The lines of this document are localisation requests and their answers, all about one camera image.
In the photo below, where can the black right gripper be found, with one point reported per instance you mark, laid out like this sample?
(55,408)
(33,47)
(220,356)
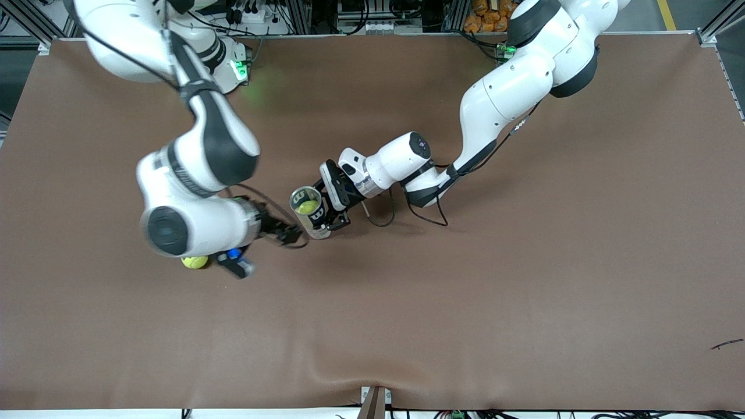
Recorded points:
(267,223)

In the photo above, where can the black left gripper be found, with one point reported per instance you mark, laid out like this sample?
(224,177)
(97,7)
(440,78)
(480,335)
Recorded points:
(342,196)

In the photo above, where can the yellow tennis ball small print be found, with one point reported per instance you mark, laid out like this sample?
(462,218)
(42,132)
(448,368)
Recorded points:
(308,207)

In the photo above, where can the white blue tennis ball can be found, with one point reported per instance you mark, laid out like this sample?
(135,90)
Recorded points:
(319,224)

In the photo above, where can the yellow tennis ball large print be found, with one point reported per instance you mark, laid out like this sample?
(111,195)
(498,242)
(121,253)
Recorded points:
(195,262)

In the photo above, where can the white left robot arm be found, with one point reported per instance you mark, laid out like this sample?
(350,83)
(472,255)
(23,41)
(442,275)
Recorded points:
(512,87)

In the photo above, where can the brown table cover mat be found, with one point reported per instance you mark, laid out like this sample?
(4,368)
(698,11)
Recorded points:
(465,291)

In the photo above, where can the white terminal block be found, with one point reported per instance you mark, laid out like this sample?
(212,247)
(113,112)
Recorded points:
(368,27)

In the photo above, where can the white power strip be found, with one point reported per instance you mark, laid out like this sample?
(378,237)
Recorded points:
(251,14)

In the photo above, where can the orange packaged items pile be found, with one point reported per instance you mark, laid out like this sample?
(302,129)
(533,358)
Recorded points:
(486,16)

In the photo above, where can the small black strip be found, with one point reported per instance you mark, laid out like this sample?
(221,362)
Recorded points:
(726,344)

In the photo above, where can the brown table edge bracket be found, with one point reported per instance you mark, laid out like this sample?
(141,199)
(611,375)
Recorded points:
(375,402)

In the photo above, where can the aluminium frame post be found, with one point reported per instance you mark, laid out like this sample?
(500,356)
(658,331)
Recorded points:
(719,23)
(32,20)

